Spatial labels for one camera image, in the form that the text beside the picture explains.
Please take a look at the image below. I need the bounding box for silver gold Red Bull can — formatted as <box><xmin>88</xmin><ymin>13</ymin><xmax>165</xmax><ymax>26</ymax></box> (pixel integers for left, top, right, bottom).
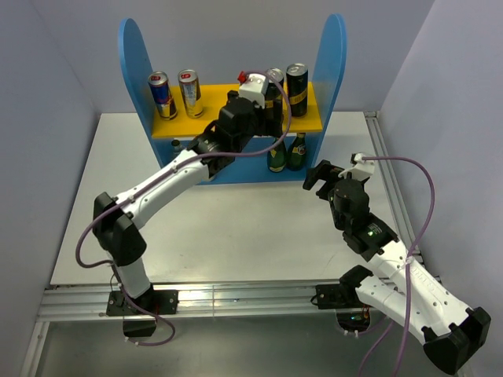
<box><xmin>178</xmin><ymin>69</ymin><xmax>204</xmax><ymax>119</ymax></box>

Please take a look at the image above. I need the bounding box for clear Chang bottle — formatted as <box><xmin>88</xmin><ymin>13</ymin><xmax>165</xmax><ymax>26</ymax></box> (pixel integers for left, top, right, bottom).
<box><xmin>171</xmin><ymin>139</ymin><xmax>183</xmax><ymax>156</ymax></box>

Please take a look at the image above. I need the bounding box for black yellow can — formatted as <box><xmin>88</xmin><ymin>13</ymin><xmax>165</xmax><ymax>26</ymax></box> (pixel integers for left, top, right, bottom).
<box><xmin>286</xmin><ymin>63</ymin><xmax>308</xmax><ymax>118</ymax></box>

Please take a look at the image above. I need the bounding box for blue silver Red Bull can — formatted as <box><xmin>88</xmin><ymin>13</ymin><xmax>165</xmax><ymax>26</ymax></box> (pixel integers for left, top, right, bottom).
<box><xmin>148</xmin><ymin>71</ymin><xmax>177</xmax><ymax>119</ymax></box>

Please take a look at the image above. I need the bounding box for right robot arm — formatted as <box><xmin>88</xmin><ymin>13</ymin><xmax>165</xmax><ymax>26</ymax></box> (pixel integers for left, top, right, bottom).
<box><xmin>303</xmin><ymin>153</ymin><xmax>491</xmax><ymax>375</ymax></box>

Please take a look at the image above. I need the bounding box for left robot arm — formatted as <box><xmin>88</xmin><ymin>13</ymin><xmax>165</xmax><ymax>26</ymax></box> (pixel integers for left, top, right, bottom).
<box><xmin>92</xmin><ymin>83</ymin><xmax>282</xmax><ymax>313</ymax></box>

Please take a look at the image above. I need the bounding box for blue and yellow wooden shelf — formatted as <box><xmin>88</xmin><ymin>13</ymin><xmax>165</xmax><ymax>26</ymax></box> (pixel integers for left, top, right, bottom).
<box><xmin>118</xmin><ymin>13</ymin><xmax>348</xmax><ymax>188</ymax></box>

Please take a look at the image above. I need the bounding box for green Perrier bottle red label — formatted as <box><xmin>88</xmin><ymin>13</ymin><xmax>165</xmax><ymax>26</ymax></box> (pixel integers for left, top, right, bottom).
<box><xmin>287</xmin><ymin>133</ymin><xmax>307</xmax><ymax>171</ymax></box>

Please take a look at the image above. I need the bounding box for green bottle yellow label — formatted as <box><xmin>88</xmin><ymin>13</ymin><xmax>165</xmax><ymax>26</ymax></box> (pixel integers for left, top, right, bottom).
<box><xmin>267</xmin><ymin>141</ymin><xmax>287</xmax><ymax>173</ymax></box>

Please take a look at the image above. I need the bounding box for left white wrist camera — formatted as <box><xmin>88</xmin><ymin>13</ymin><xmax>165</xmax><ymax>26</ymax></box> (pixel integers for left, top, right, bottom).
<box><xmin>238</xmin><ymin>71</ymin><xmax>269</xmax><ymax>108</ymax></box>

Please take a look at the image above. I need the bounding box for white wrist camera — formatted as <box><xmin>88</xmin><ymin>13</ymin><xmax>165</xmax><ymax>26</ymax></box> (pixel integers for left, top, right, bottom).
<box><xmin>238</xmin><ymin>71</ymin><xmax>269</xmax><ymax>108</ymax></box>
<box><xmin>338</xmin><ymin>152</ymin><xmax>376</xmax><ymax>182</ymax></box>

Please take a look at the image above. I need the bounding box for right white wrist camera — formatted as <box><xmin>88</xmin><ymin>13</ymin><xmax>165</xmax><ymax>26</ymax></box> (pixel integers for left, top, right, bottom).
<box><xmin>338</xmin><ymin>152</ymin><xmax>376</xmax><ymax>182</ymax></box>

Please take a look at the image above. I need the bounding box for aluminium side rail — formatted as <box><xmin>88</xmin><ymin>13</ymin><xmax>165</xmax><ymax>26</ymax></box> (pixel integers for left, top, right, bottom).
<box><xmin>363</xmin><ymin>111</ymin><xmax>443</xmax><ymax>284</ymax></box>

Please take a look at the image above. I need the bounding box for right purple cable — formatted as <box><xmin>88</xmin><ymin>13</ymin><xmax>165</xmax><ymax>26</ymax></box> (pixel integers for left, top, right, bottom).
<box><xmin>357</xmin><ymin>156</ymin><xmax>436</xmax><ymax>377</ymax></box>

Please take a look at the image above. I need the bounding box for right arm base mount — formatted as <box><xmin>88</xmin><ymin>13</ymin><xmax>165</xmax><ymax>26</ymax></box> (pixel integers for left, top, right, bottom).
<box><xmin>310</xmin><ymin>284</ymin><xmax>371</xmax><ymax>335</ymax></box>

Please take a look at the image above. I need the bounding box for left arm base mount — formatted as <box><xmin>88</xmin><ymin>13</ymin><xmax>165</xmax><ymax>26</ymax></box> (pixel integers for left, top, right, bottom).
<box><xmin>105</xmin><ymin>290</ymin><xmax>178</xmax><ymax>340</ymax></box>

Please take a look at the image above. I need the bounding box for aluminium front rail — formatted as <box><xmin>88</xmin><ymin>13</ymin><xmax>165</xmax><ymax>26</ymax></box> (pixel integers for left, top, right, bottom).
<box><xmin>35</xmin><ymin>279</ymin><xmax>339</xmax><ymax>323</ymax></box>

